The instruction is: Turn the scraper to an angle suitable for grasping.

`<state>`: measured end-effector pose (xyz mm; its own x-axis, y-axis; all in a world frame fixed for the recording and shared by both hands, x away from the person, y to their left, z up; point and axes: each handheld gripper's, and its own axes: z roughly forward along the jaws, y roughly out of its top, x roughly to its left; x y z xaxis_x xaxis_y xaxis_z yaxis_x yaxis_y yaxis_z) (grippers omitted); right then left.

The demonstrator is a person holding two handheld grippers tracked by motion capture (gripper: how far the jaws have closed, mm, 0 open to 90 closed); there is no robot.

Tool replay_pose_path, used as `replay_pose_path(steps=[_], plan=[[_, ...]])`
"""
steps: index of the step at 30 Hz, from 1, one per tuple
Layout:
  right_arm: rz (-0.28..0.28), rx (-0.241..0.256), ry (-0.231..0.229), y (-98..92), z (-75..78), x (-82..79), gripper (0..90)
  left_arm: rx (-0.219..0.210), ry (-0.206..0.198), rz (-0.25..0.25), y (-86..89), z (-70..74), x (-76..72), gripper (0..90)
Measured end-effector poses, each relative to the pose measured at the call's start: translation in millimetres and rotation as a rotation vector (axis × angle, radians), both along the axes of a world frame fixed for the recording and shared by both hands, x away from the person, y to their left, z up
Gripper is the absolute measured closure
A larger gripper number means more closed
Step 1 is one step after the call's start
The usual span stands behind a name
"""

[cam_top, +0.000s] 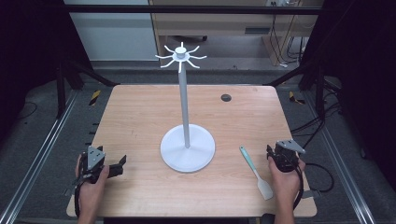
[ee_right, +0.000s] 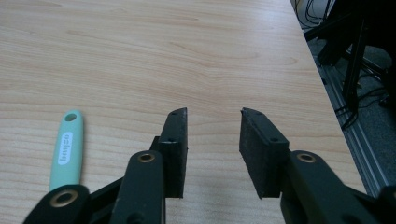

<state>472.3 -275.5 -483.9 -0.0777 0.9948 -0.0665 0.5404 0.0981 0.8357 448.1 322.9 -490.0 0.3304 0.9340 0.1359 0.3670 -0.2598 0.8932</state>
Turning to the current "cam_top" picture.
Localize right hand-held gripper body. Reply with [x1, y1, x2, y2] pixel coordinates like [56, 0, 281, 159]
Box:
[267, 138, 307, 174]

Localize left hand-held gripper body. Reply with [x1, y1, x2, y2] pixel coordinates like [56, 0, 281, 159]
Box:
[79, 145, 109, 185]

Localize teal handled white spatula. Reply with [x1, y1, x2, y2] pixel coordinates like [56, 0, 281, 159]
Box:
[238, 146, 275, 202]

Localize white hook rack stand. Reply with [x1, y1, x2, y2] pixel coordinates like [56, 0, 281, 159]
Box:
[154, 41, 217, 174]

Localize person's right hand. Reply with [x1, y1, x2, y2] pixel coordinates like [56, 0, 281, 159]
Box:
[267, 156, 307, 203]

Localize person's left hand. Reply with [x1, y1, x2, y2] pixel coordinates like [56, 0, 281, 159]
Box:
[75, 155, 110, 201]

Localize black yellow striped marker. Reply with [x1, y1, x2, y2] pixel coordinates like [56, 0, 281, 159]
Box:
[89, 89, 103, 107]
[288, 91, 306, 105]

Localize black chair part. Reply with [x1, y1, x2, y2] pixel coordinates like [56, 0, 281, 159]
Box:
[261, 212, 277, 224]

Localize white cabinet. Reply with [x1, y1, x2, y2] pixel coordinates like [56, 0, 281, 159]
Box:
[63, 0, 159, 63]

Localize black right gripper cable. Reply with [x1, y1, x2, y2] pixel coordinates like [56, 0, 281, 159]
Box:
[291, 161, 336, 210]

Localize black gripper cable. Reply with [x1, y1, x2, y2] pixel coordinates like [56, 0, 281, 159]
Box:
[291, 161, 336, 210]
[73, 179, 84, 218]

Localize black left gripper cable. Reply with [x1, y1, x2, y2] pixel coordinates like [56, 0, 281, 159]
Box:
[73, 179, 84, 218]

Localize black floor cables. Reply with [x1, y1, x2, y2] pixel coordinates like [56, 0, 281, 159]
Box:
[290, 78, 344, 150]

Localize grey metal table bracket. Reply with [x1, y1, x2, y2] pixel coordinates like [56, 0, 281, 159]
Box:
[301, 189, 322, 200]

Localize metal floor rail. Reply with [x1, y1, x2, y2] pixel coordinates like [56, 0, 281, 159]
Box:
[0, 90, 79, 224]
[303, 91, 377, 224]

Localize black metal frame stand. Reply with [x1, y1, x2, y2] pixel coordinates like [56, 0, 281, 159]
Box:
[267, 59, 328, 120]
[55, 59, 120, 119]

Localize hanging black cables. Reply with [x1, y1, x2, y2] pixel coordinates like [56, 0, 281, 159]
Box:
[267, 1, 310, 68]

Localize black horizontal frame bar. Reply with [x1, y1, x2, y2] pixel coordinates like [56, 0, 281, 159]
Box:
[63, 4, 325, 16]

